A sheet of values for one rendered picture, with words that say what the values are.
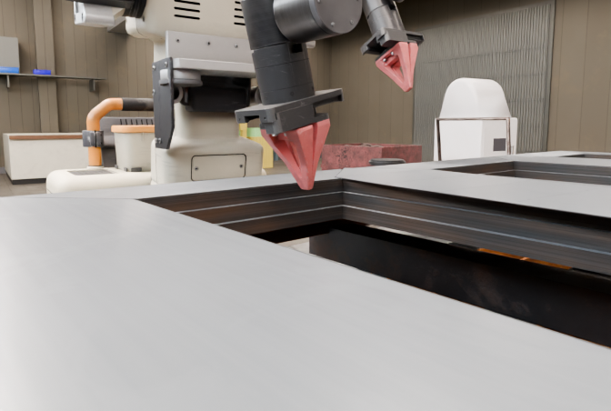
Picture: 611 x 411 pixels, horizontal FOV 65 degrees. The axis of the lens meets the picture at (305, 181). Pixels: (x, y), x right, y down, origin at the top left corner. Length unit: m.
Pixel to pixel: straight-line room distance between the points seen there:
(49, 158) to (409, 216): 8.26
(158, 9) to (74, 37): 10.08
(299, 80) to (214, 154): 0.54
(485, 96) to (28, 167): 6.73
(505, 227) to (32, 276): 0.38
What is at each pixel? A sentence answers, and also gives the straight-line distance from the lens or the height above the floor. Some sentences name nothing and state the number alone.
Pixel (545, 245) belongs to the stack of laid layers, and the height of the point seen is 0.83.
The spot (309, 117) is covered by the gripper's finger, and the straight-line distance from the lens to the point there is 0.49.
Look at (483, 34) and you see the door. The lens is 10.22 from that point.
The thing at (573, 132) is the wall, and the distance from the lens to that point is 9.18.
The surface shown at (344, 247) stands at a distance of 0.72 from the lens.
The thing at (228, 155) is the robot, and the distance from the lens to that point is 1.01.
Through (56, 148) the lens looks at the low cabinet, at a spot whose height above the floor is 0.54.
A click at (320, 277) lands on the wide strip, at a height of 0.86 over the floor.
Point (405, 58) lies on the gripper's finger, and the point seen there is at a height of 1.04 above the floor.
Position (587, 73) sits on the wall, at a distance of 9.15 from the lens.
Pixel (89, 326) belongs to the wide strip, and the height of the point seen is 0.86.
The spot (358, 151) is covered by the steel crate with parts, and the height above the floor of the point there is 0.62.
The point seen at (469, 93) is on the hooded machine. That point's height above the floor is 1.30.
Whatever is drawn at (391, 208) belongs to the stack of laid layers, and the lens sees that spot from 0.55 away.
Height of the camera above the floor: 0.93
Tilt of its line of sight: 7 degrees down
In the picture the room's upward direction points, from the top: straight up
